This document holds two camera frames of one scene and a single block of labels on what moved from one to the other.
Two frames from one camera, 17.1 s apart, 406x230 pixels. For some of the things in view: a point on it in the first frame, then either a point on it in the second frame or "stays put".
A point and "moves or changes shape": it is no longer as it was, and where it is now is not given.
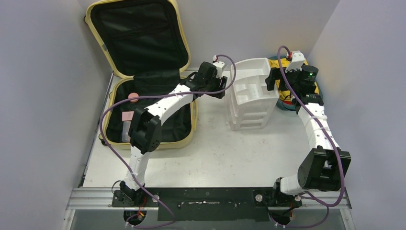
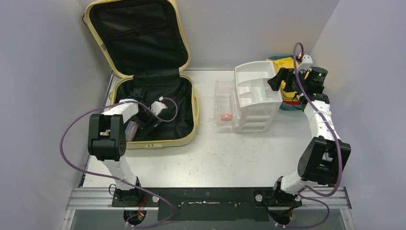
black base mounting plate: (235, 204) stays put
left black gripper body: (213, 85) -> (143, 119)
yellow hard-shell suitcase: (146, 45) stays put
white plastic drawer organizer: (251, 102) moves or changes shape
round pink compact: (133, 95) moves or changes shape
